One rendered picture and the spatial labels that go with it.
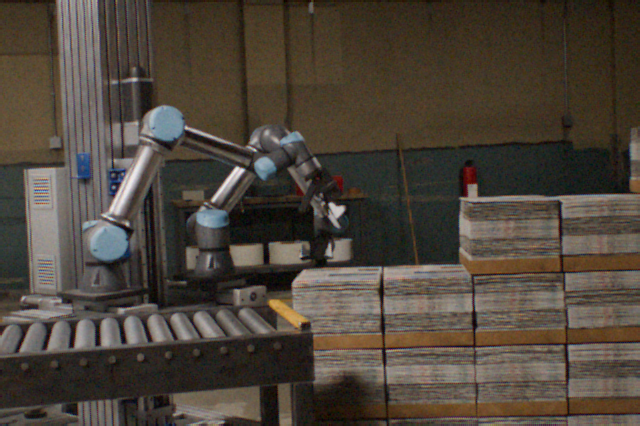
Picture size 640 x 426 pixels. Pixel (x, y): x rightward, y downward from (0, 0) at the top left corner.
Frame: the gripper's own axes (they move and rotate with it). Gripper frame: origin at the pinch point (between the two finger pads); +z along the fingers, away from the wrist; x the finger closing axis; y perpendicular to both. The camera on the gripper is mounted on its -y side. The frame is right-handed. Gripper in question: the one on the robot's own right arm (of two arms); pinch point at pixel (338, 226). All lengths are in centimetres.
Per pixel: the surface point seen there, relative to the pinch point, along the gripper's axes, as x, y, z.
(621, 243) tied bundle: -18, 75, 51
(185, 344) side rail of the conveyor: -107, -36, 2
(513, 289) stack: -18, 38, 46
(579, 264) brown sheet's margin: -19, 60, 50
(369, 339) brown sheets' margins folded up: -18.7, -9.3, 35.8
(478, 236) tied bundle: -18.3, 38.0, 25.9
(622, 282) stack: -18, 69, 62
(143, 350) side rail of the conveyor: -110, -44, -2
